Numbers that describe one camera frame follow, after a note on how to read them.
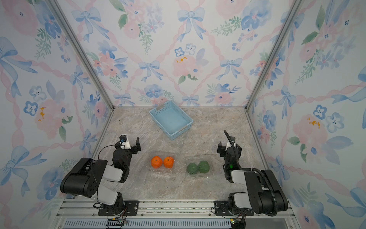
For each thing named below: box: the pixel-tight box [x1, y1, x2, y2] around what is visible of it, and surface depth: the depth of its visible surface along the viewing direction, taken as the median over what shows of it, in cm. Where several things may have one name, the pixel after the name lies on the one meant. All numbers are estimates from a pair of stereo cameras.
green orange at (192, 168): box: [186, 163, 199, 175], surface depth 85 cm
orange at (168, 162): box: [163, 156, 174, 169], surface depth 87 cm
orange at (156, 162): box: [151, 155, 163, 169], surface depth 87 cm
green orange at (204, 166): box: [197, 160, 211, 174], surface depth 85 cm
